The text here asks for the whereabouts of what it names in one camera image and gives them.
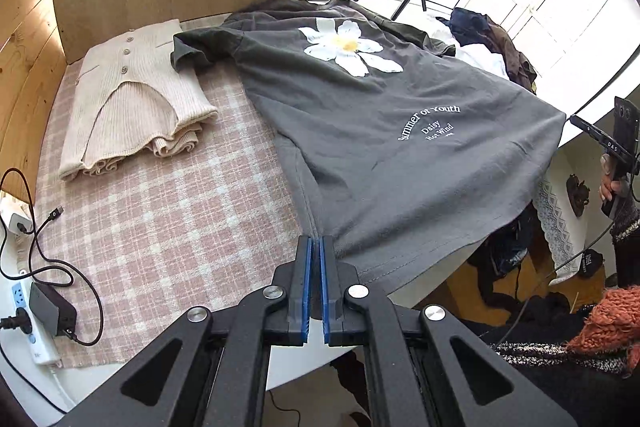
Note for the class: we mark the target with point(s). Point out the beige knitted cardigan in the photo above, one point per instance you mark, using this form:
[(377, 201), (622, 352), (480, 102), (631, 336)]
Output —
[(135, 97)]

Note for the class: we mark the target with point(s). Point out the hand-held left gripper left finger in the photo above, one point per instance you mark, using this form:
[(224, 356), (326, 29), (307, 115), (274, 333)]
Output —
[(306, 292)]

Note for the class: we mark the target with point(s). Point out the white shirt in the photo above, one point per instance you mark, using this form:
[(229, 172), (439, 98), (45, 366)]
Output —
[(475, 57)]

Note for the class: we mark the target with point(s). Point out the pink plaid table cloth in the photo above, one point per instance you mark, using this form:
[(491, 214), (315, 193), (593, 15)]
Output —
[(175, 232)]

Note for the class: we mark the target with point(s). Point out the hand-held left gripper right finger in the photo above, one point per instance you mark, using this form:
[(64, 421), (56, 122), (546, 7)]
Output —
[(326, 297)]

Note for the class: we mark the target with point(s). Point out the orange knitted scarf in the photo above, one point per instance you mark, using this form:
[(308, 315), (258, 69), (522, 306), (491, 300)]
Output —
[(610, 322)]

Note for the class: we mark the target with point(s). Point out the person's dark knit sweater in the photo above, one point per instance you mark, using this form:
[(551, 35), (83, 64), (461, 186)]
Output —
[(575, 397)]

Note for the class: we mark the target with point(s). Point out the grey flower print t-shirt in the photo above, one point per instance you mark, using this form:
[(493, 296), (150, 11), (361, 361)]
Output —
[(350, 132)]

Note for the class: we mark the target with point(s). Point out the white lace cloth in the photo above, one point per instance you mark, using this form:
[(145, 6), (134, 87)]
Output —
[(552, 227)]

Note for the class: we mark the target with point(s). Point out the white charger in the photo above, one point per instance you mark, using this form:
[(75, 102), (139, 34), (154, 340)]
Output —
[(15, 223)]

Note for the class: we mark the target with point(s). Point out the white power strip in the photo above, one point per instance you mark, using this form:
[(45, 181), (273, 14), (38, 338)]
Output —
[(22, 299)]

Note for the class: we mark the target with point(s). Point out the black power adapter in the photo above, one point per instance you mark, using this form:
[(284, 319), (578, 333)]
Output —
[(52, 309)]

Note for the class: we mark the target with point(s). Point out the navy garment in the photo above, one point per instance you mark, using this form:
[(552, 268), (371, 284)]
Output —
[(470, 27)]

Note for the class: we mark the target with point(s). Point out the pine plank board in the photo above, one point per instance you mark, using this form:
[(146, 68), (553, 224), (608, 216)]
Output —
[(25, 72)]

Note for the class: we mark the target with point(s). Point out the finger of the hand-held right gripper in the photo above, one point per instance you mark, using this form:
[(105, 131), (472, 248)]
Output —
[(586, 128)]

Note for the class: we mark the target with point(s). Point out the person's right forearm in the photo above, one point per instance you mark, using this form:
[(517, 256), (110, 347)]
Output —
[(627, 227)]

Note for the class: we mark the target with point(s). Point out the person's right hand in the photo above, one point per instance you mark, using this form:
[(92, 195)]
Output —
[(606, 191)]

